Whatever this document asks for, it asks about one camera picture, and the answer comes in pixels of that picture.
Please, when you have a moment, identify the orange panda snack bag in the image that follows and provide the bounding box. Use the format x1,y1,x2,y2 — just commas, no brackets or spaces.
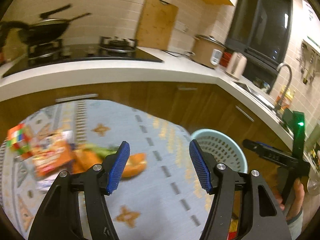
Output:
31,132,73,178

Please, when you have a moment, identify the light blue perforated trash basket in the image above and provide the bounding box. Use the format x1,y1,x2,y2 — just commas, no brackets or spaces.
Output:
191,128,248,173

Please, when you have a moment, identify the steel kitchen sink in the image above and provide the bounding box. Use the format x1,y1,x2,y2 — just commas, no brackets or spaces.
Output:
234,82,274,111

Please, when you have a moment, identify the person's right hand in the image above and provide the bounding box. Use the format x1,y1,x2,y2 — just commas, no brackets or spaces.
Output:
272,178,305,221

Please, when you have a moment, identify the green leafy vegetable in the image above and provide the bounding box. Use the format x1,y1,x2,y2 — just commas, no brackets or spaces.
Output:
79,144,118,159

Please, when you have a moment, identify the colourful rubik's cube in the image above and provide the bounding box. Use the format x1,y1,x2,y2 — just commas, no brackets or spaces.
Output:
7,123,32,160

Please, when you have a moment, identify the chrome sink faucet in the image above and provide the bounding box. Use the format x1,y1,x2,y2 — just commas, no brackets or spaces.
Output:
271,62,293,114

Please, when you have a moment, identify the white electric kettle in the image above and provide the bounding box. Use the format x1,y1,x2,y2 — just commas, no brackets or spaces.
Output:
225,51,247,80

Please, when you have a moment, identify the beige rice cooker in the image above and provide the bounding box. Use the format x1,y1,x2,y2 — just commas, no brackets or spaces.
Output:
190,34,226,69

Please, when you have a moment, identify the black gas stove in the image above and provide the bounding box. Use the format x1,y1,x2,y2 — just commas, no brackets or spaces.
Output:
1,36,163,77

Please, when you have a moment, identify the black wok pan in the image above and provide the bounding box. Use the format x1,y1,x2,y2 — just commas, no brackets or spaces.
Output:
1,4,91,48

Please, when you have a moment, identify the wooden cutting board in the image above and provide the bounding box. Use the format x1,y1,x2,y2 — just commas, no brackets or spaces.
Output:
135,0,178,50

